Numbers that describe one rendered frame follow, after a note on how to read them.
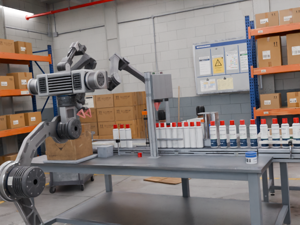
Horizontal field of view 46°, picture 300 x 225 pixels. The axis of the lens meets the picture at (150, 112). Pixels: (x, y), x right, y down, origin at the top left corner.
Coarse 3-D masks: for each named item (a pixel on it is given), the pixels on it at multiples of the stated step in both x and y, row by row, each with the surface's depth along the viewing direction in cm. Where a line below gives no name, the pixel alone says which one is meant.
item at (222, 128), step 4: (220, 124) 264; (224, 124) 263; (220, 128) 263; (224, 128) 262; (220, 132) 263; (224, 132) 262; (220, 136) 264; (224, 136) 262; (220, 140) 264; (224, 140) 262; (220, 144) 265; (224, 144) 263
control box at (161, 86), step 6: (150, 78) 271; (156, 78) 270; (162, 78) 272; (168, 78) 275; (150, 84) 272; (156, 84) 270; (162, 84) 273; (168, 84) 275; (156, 90) 270; (162, 90) 273; (168, 90) 275; (156, 96) 270; (162, 96) 273; (168, 96) 275
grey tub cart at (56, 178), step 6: (54, 174) 510; (60, 174) 508; (66, 174) 507; (72, 174) 506; (78, 174) 502; (84, 174) 517; (90, 174) 545; (54, 180) 510; (60, 180) 509; (66, 180) 508; (72, 180) 508; (78, 180) 506; (84, 180) 513; (54, 186) 515
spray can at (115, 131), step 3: (114, 126) 309; (114, 129) 309; (117, 129) 310; (114, 132) 309; (117, 132) 309; (114, 135) 309; (117, 135) 309; (114, 138) 309; (114, 141) 310; (114, 144) 310; (114, 147) 311; (117, 147) 309
